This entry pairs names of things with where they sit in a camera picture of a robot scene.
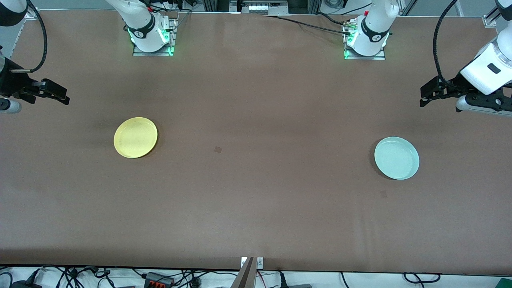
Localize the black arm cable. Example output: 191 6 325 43
433 0 460 86
10 0 48 74

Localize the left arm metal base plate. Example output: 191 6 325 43
343 18 387 61

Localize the grey socket strip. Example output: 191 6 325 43
239 0 289 16

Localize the yellow plate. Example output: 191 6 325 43
114 117 158 159

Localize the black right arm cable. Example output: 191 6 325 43
10 0 48 74

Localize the brown wooden post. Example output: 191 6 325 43
231 257 255 288

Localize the pale green plate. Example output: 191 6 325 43
374 136 420 180

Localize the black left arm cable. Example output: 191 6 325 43
433 0 460 86

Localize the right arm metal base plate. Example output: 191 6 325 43
132 17 178 57

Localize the black orange power strip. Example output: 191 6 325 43
144 272 175 287

